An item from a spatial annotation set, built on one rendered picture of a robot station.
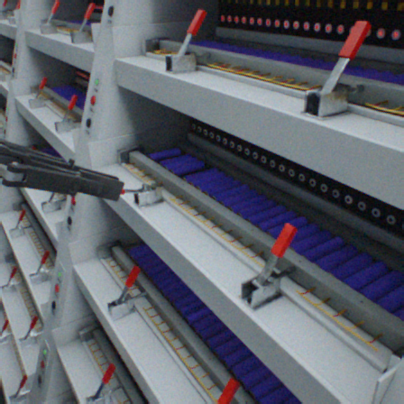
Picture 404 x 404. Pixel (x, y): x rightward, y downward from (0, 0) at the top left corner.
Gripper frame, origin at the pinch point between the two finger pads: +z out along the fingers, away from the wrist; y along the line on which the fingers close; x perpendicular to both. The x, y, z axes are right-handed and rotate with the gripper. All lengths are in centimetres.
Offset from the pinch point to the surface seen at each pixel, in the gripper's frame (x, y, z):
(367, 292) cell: 4.9, 34.0, 15.1
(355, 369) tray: -0.3, 38.6, 9.9
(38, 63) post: 10, -88, 11
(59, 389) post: -53, -18, 19
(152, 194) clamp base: 0.8, 1.0, 8.8
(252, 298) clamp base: -0.5, 27.6, 6.8
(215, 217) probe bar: 2.6, 11.8, 12.6
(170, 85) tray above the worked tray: 16.6, 1.7, 4.1
